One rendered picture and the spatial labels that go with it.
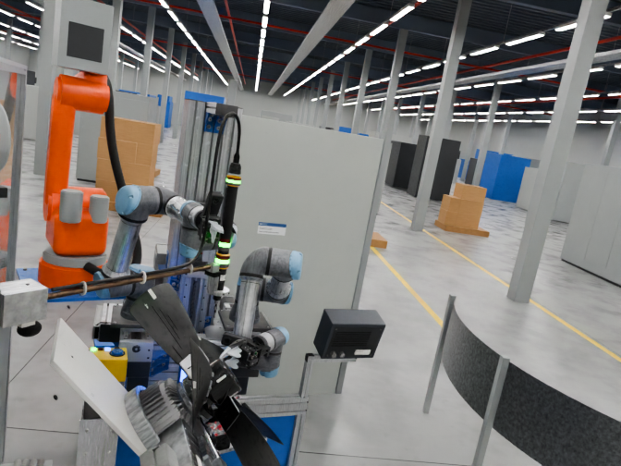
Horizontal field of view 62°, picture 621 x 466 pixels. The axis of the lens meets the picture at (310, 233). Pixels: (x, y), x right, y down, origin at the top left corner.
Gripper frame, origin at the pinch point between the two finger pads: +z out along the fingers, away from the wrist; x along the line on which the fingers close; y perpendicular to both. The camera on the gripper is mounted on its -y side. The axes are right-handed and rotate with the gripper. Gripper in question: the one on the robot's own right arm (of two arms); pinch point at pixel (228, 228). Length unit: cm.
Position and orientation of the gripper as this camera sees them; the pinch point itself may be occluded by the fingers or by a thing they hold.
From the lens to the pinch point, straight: 158.0
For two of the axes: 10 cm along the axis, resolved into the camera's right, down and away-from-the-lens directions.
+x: -8.4, -0.4, -5.4
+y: -1.7, 9.6, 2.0
